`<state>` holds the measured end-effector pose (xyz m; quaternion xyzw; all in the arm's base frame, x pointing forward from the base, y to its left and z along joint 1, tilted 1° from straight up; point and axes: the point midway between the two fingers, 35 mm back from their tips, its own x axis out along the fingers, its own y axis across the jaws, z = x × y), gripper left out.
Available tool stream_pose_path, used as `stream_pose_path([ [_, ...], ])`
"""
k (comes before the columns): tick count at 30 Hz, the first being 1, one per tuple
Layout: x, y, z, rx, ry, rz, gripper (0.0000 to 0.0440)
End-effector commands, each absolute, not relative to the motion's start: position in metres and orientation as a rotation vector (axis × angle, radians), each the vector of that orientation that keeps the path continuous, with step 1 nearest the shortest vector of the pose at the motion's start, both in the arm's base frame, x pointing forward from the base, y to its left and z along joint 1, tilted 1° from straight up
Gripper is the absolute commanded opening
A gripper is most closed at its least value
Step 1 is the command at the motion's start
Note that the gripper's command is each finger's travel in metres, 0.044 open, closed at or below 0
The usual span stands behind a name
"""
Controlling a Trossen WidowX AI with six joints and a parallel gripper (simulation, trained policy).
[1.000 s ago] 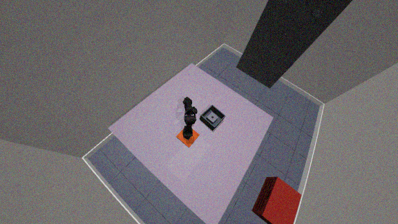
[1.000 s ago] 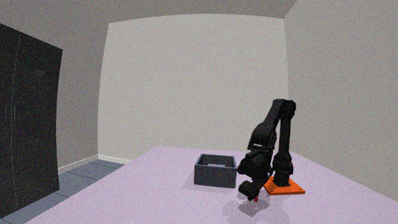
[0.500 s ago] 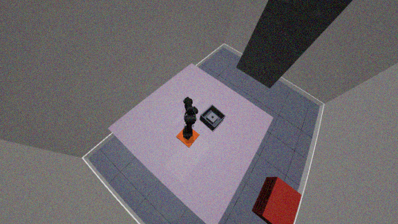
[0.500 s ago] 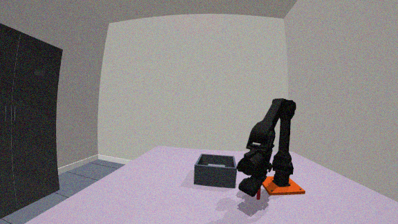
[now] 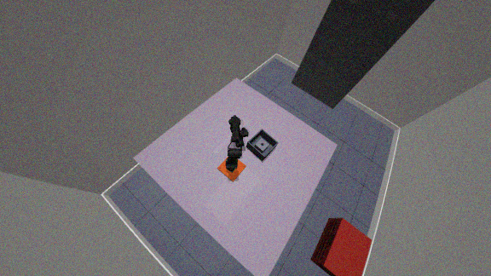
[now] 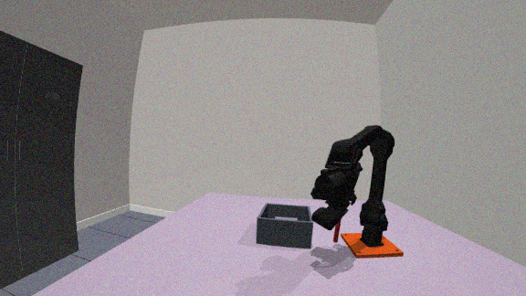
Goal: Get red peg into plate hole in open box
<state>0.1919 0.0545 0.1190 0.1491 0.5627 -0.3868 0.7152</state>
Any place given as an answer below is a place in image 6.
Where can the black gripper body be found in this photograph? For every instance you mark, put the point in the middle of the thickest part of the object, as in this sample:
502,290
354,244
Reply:
328,217

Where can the dark red peg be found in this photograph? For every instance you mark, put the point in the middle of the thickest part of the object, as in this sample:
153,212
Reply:
336,232

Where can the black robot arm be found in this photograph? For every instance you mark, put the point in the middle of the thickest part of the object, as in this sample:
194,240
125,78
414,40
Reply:
340,177

